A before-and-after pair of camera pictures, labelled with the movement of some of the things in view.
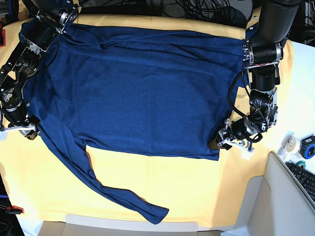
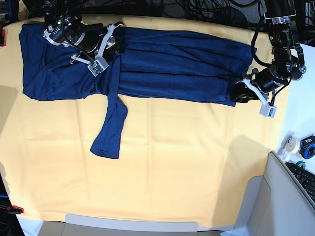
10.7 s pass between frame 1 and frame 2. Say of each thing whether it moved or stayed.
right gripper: moved
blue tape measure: stayed
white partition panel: stayed
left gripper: moved
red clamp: stayed
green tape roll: stayed
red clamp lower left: stayed
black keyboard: stayed
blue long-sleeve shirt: moved
